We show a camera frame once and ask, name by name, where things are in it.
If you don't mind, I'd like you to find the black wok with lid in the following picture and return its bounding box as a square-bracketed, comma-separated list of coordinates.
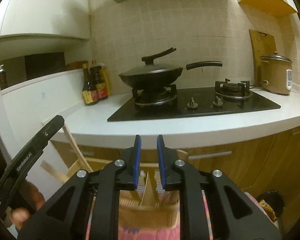
[119, 48, 223, 91]

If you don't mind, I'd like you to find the beige rice cooker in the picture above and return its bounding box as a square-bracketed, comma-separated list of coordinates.
[260, 52, 293, 95]

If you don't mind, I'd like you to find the person left hand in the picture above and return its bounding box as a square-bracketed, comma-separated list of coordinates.
[4, 180, 45, 230]

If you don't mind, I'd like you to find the floral pink tablecloth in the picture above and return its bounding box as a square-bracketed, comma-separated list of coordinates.
[84, 189, 278, 240]

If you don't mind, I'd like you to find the black gas stove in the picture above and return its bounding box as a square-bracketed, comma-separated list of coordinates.
[107, 79, 281, 122]

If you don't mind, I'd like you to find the woven tan utensil basket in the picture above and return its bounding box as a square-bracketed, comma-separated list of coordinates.
[65, 148, 190, 230]

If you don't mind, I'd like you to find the wooden cutting board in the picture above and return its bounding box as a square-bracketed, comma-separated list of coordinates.
[249, 29, 277, 87]

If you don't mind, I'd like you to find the black trash bin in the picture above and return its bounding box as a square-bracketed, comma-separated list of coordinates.
[256, 190, 285, 222]

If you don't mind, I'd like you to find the soy sauce bottle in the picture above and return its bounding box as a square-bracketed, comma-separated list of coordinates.
[82, 63, 98, 106]

